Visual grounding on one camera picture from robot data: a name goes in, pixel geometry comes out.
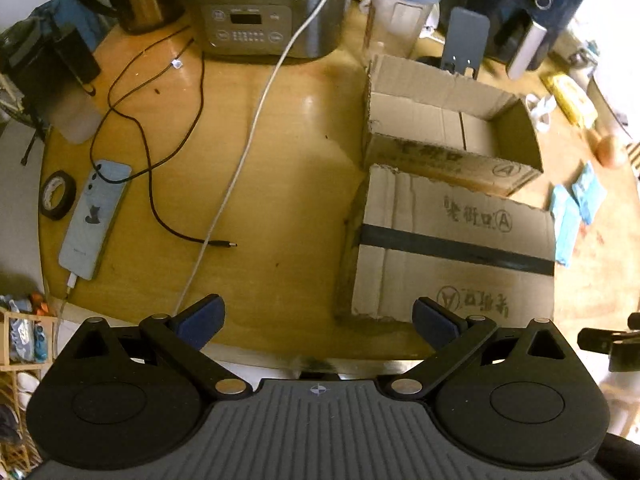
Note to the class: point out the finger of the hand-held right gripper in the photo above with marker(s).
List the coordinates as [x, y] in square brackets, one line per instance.
[607, 341]

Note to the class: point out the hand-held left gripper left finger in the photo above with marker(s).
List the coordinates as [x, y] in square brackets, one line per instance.
[204, 319]

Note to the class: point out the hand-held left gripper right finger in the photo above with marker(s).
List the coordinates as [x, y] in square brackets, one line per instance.
[433, 324]

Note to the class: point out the taped cardboard box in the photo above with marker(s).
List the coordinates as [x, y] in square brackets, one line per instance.
[450, 270]

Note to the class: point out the blue tissue packet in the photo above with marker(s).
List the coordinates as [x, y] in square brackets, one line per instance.
[566, 230]
[590, 192]

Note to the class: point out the round wooden desktop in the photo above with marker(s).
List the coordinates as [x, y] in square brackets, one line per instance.
[300, 160]

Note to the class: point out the light blue smartphone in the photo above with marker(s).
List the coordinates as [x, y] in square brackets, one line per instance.
[95, 220]

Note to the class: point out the wooden shoe rack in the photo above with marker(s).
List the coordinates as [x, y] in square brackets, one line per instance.
[22, 340]

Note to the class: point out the red yellow apple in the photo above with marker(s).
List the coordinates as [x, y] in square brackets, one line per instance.
[611, 152]

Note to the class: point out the black tape roll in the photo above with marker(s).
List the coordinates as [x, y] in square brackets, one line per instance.
[46, 210]

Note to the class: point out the white bowl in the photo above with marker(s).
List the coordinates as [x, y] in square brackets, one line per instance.
[607, 105]

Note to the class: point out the yellow wet wipes pack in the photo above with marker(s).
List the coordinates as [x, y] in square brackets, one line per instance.
[570, 97]

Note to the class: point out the dark grey phone stand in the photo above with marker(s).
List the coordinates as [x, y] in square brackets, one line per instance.
[467, 35]

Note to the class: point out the black box device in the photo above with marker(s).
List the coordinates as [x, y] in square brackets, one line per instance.
[45, 65]

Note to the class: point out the silver multi cooker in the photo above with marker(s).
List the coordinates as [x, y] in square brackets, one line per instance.
[250, 15]

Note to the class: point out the grey lid shaker bottle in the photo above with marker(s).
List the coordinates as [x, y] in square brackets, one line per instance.
[400, 5]

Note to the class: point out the blue cloth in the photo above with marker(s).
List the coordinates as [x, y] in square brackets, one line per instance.
[75, 17]

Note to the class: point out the dark blue air fryer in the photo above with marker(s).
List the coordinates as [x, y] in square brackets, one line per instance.
[520, 5]

